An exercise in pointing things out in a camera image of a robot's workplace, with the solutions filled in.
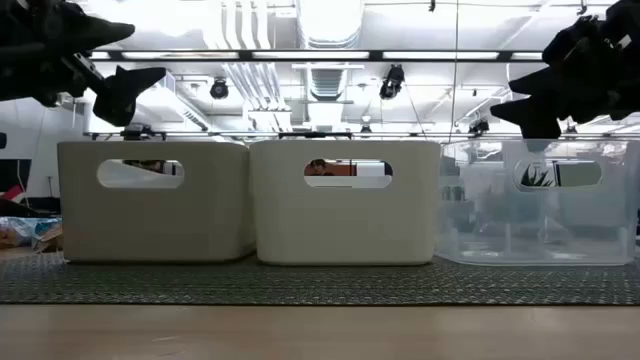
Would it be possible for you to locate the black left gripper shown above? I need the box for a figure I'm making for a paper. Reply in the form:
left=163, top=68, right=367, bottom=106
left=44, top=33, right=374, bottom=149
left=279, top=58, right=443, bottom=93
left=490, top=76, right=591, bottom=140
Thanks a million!
left=19, top=0, right=167, bottom=128

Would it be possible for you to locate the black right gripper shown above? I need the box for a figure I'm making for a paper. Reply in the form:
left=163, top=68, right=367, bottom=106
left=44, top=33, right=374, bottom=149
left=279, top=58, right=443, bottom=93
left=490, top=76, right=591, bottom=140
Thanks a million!
left=489, top=0, right=626, bottom=140

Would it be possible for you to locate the light blue granola bar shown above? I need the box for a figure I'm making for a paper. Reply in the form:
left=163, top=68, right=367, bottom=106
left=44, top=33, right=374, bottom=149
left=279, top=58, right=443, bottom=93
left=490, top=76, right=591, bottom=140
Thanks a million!
left=0, top=217, right=39, bottom=250
left=30, top=223, right=65, bottom=254

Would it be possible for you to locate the small potted succulent plant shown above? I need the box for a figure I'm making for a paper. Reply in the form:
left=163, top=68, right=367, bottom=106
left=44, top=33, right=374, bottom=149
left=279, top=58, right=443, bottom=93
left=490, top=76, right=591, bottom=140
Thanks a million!
left=519, top=164, right=556, bottom=189

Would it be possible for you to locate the clear plastic bin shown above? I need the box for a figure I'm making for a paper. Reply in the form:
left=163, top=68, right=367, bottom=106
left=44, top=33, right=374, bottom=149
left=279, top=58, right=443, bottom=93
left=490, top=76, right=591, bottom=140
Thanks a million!
left=433, top=138, right=640, bottom=267

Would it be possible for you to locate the grey plastic bin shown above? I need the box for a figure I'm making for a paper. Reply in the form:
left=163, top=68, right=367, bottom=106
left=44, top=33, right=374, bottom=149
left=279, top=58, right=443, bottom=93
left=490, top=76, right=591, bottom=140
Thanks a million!
left=56, top=140, right=257, bottom=264

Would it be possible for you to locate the linear ceiling light bar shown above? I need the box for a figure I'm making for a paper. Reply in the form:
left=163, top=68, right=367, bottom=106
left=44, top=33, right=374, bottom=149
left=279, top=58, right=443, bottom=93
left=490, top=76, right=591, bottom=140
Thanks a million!
left=89, top=49, right=546, bottom=63

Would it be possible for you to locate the white plastic bin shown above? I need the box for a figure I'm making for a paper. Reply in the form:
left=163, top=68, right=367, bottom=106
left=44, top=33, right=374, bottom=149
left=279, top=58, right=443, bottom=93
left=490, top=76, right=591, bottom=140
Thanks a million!
left=248, top=139, right=442, bottom=267

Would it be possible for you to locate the person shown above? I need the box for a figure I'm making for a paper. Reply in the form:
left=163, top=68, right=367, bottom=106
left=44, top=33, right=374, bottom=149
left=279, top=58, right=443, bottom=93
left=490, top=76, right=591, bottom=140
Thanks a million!
left=304, top=158, right=335, bottom=177

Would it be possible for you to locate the dark woven placemat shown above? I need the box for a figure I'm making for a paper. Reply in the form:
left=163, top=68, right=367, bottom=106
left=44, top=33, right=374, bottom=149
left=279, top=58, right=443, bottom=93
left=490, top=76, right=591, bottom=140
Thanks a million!
left=0, top=251, right=640, bottom=307

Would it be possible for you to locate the thin black hanging cable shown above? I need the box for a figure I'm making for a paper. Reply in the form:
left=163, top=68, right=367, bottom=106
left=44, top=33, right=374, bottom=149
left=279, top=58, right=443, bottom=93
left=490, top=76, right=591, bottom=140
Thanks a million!
left=449, top=0, right=460, bottom=144

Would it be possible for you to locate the black aluminium table frame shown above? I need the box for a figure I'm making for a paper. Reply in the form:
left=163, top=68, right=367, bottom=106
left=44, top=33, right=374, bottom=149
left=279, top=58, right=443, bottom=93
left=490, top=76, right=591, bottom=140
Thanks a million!
left=0, top=197, right=60, bottom=219

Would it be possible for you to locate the silver ventilation duct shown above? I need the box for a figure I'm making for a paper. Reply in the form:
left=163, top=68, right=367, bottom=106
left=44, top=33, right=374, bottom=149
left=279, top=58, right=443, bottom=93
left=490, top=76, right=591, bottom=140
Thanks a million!
left=295, top=0, right=366, bottom=50

